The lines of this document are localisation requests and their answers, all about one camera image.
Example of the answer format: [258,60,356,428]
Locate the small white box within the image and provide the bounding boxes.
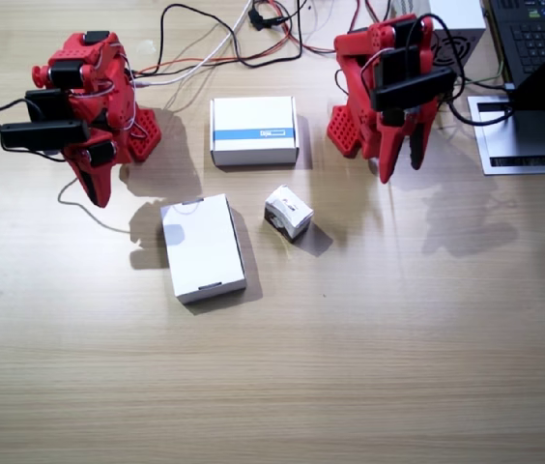
[263,184,315,242]

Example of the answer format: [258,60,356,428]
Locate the plain white flat box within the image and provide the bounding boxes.
[158,193,248,305]

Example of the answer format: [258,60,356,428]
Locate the white box with blue stripe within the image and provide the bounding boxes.
[209,95,301,168]

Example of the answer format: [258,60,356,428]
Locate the white power supply with fan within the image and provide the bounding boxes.
[390,0,488,86]

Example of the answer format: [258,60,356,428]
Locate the black laptop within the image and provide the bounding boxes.
[487,0,545,116]

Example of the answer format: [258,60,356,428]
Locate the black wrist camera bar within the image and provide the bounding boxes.
[0,119,92,150]
[369,66,458,112]

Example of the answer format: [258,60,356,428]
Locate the black power cord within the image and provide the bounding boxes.
[444,76,516,128]

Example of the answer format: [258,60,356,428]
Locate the thin grey wire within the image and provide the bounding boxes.
[56,176,133,235]

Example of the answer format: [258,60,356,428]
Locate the green cable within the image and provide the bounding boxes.
[463,60,506,91]

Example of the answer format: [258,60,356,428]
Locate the silver stand base plate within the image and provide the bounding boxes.
[466,94,545,176]

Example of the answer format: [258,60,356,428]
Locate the red black wire bundle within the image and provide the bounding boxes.
[347,0,392,38]

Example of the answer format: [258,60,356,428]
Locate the red orange wire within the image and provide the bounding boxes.
[131,28,351,76]

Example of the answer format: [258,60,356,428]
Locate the white cable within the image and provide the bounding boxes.
[132,0,254,89]

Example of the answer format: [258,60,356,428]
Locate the bundle of cables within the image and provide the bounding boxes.
[154,0,303,78]

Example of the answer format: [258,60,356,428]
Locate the black cable connector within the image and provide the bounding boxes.
[246,3,289,32]

